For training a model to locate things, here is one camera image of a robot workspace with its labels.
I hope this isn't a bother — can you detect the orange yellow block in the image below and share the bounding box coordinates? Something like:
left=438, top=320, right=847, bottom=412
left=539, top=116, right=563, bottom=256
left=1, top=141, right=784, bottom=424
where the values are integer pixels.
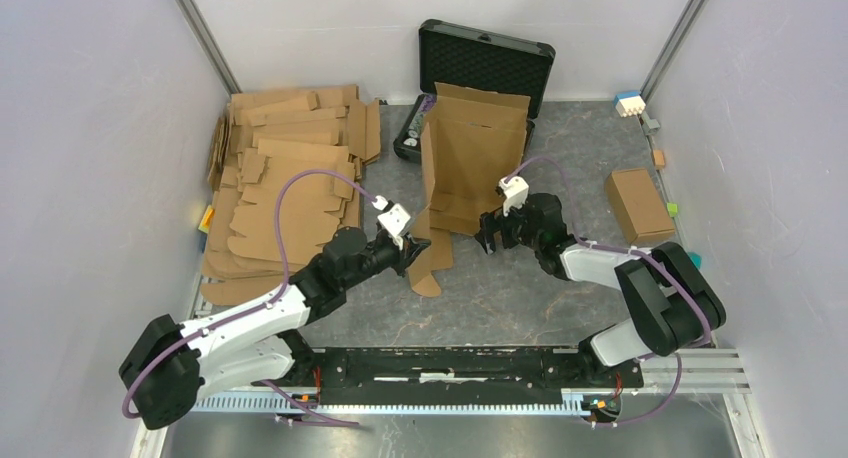
left=197, top=204, right=215, bottom=252

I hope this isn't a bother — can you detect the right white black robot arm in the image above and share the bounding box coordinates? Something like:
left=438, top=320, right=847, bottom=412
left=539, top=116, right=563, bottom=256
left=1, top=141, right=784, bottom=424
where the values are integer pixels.
left=475, top=193, right=727, bottom=386

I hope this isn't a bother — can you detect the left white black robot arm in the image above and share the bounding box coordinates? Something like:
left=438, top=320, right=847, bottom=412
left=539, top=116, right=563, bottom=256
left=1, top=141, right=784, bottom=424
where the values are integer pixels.
left=118, top=227, right=431, bottom=430

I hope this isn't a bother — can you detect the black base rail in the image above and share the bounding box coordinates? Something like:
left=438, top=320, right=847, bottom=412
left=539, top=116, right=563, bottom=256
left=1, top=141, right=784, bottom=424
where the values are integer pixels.
left=274, top=346, right=644, bottom=406

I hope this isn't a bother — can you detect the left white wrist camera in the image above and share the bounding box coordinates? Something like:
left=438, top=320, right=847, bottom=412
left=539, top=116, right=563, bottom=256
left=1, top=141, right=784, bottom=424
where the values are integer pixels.
left=372, top=195, right=413, bottom=250

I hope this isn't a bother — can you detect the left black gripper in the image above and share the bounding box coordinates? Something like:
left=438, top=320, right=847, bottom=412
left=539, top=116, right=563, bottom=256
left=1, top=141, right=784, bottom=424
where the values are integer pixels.
left=342, top=231, right=432, bottom=290

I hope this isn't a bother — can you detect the grey small block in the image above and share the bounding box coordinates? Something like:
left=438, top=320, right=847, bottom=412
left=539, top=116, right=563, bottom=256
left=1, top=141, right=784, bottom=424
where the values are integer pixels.
left=640, top=116, right=661, bottom=136

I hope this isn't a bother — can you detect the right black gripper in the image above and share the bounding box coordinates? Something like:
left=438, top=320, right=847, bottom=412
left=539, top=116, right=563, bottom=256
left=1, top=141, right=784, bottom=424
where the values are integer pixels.
left=473, top=198, right=542, bottom=256

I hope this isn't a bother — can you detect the teal small cube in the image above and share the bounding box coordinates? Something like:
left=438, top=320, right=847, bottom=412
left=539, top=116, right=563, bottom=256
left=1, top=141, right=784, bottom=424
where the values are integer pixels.
left=688, top=252, right=702, bottom=269

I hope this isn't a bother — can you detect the folded closed cardboard box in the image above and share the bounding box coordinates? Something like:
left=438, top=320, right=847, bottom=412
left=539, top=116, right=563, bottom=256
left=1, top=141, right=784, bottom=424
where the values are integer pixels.
left=604, top=168, right=676, bottom=246

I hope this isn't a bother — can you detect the black poker chip case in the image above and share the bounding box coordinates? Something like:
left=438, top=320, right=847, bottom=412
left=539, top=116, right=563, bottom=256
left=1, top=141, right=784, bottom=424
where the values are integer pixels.
left=393, top=19, right=556, bottom=163

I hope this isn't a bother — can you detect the blue white toy block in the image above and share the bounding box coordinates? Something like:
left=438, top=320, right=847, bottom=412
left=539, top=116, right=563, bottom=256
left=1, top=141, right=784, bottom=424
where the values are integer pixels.
left=613, top=91, right=646, bottom=117

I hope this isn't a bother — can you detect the cardboard box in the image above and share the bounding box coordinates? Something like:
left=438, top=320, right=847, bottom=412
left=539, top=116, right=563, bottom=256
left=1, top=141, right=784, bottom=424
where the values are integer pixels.
left=407, top=82, right=531, bottom=297
left=604, top=168, right=676, bottom=246

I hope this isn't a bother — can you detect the stack of flat cardboard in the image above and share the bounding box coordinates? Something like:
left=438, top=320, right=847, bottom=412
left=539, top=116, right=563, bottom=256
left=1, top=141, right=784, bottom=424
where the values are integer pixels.
left=200, top=84, right=381, bottom=306

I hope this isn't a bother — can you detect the small wooden cube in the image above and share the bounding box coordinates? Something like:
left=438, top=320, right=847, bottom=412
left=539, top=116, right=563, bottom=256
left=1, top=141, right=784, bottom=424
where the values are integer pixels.
left=652, top=149, right=667, bottom=170

